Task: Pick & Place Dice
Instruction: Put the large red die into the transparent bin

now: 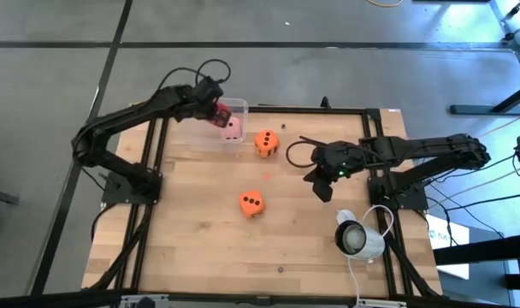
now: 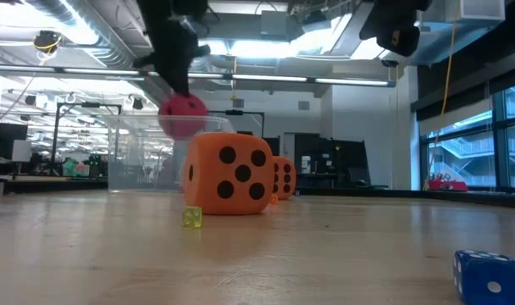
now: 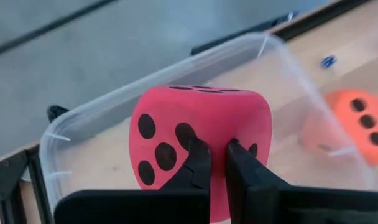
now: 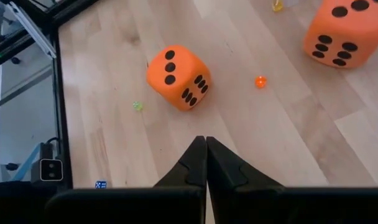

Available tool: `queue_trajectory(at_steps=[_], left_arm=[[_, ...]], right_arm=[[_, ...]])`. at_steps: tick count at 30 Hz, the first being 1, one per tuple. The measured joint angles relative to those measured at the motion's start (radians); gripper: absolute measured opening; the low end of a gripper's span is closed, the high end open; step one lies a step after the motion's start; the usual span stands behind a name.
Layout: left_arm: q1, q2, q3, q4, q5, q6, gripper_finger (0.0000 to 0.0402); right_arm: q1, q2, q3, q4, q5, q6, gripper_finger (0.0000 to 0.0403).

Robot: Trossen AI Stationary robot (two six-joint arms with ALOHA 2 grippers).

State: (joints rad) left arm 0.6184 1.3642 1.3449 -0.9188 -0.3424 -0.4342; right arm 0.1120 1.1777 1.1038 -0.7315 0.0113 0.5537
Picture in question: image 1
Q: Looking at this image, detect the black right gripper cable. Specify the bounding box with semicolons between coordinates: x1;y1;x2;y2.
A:
284;135;329;169

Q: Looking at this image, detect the yellow floor cable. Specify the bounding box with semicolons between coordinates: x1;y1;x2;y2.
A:
365;0;405;9

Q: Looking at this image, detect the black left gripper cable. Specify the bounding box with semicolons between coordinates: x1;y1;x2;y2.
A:
157;58;232;93

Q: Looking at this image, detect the light pink foam die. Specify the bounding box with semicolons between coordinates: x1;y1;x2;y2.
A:
220;115;243;141

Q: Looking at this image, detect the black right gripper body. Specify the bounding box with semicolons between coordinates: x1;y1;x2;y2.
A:
310;140;368;178

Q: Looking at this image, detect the white camera cable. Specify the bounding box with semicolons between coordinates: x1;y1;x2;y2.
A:
347;204;396;308

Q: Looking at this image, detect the yellow extension cable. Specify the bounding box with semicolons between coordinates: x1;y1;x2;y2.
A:
477;111;520;139

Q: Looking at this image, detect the orange foam die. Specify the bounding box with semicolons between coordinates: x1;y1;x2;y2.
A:
253;129;281;158
238;189;267;220

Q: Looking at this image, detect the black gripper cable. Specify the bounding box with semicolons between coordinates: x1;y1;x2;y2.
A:
284;135;329;169
157;58;232;93

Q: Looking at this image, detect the white printed sign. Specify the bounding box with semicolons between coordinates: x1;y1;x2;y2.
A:
425;213;470;280

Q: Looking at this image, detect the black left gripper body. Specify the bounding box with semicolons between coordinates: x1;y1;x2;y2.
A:
186;75;225;121

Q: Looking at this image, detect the red foam die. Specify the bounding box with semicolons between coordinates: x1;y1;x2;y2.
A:
209;104;233;128

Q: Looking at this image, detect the white security camera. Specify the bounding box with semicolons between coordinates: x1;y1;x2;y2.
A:
334;208;387;262

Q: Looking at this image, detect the black stand base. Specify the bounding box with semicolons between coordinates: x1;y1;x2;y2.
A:
450;80;520;116

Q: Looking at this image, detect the grey metal stand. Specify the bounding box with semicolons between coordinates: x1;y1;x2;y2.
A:
489;0;520;82

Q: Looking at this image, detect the clear plastic bin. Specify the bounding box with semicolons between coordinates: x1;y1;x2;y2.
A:
181;96;250;151

